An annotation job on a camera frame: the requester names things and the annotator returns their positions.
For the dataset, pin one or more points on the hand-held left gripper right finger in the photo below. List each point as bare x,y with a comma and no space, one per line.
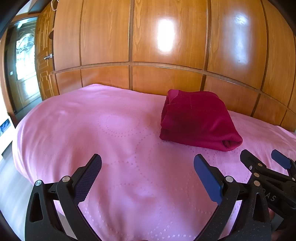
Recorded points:
208,178

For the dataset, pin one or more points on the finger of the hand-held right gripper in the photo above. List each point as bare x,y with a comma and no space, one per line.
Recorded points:
281,160
251,160

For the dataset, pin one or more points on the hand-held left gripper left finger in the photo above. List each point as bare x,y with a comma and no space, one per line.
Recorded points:
90,178

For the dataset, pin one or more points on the dark red fleece garment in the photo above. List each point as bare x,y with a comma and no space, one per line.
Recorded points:
198,120

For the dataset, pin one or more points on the person's right hand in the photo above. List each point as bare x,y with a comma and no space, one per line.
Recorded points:
272,214

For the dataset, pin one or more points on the pink bed blanket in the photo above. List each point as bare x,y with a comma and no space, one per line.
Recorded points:
92,129

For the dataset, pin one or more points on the white furniture piece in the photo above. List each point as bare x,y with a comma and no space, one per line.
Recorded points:
5,143

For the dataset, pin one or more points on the carved wooden door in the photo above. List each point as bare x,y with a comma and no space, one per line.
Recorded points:
45,78

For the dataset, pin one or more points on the glass panel door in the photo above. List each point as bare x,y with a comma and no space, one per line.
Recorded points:
23,58

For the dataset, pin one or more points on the wooden wardrobe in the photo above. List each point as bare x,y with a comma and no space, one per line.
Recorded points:
175,34

